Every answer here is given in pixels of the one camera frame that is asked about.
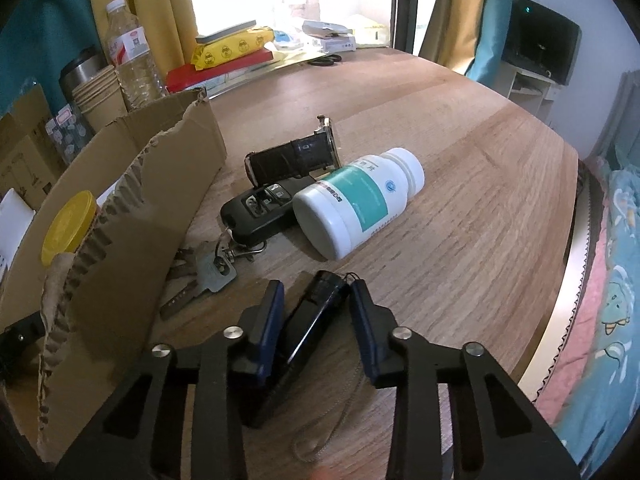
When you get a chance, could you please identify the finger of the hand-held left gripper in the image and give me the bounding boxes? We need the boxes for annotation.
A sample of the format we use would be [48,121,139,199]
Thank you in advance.
[0,311,47,361]

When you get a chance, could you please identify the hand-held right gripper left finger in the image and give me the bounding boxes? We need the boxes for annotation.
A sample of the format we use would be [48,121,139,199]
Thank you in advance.
[54,279,287,480]

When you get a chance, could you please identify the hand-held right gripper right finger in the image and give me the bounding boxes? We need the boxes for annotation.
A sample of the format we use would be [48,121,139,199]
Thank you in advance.
[347,279,582,480]

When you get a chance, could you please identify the black device with lanyard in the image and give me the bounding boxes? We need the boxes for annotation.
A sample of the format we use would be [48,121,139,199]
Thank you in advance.
[239,270,367,464]

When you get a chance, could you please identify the black car key with keyring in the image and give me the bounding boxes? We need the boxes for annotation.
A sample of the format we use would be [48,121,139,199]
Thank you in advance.
[159,182,297,319]

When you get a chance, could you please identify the yellow lid jar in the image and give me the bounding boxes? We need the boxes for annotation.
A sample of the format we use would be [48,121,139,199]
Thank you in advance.
[40,189,99,269]

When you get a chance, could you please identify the white pill bottle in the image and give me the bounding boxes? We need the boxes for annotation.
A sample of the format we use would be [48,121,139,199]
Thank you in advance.
[292,147,426,262]

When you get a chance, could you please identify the black strap wristwatch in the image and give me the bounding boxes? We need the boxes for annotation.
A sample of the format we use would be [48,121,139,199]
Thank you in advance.
[243,115,344,187]

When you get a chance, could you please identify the brown cardboard box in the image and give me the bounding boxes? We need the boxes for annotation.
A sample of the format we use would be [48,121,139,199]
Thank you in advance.
[0,87,229,464]

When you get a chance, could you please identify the plastic wrapped brown carton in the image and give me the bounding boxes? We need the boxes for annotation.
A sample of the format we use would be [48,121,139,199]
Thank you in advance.
[0,82,67,212]

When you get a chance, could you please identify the patterned glass jar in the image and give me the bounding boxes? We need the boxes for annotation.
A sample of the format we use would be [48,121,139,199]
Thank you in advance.
[44,102,96,167]

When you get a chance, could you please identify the teal printed blanket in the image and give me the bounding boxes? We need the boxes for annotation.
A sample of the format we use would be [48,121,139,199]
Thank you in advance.
[534,169,640,467]

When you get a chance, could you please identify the stack of brown paper cups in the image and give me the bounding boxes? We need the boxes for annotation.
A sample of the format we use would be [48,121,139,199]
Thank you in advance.
[72,64,129,134]

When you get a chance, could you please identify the red book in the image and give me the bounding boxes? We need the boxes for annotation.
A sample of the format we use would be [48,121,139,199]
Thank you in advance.
[164,49,274,94]

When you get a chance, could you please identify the steel thermos flask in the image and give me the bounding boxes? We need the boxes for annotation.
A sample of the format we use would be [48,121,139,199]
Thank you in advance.
[58,49,109,107]

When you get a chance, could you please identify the yellow tissue packet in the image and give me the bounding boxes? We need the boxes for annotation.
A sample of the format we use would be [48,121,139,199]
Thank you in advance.
[190,27,275,72]

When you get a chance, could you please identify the white cabinet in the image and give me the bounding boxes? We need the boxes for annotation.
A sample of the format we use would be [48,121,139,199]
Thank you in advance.
[492,60,559,127]

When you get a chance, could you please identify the white boxes on windowsill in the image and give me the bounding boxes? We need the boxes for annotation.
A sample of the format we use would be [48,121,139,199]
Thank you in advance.
[301,19,359,54]

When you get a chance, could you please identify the white power bank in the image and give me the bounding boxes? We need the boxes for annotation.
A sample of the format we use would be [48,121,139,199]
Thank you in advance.
[194,19,257,45]

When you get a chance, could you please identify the clear plastic water bottle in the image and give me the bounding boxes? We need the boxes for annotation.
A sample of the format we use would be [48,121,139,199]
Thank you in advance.
[103,0,167,112]

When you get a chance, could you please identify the wide teal curtain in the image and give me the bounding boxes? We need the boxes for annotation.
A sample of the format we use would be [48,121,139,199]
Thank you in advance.
[0,0,109,117]

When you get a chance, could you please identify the narrow yellow curtain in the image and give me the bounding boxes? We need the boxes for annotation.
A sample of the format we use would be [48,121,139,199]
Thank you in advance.
[418,0,484,74]

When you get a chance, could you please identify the narrow teal curtain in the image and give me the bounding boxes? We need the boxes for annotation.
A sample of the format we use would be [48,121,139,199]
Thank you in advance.
[464,0,516,84]

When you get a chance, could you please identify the black monitor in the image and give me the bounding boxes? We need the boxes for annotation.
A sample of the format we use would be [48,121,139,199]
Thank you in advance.
[502,0,582,86]

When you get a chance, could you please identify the wide yellow curtain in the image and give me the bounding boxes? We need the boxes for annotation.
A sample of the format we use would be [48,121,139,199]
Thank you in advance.
[85,0,199,69]

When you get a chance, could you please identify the dark sliding door frame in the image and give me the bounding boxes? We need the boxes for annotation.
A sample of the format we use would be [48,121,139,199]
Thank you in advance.
[389,0,441,54]

